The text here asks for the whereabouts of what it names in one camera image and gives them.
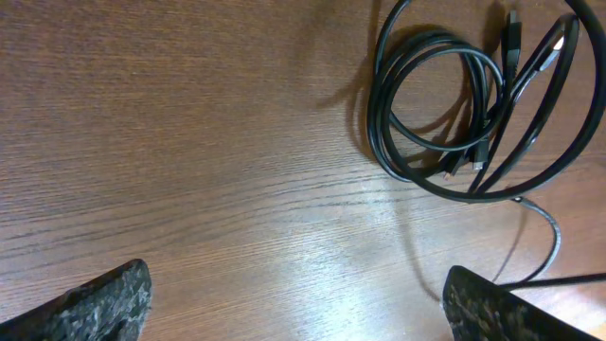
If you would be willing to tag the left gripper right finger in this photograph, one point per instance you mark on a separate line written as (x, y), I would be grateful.
(478, 309)

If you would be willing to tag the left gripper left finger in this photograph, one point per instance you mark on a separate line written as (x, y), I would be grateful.
(113, 306)

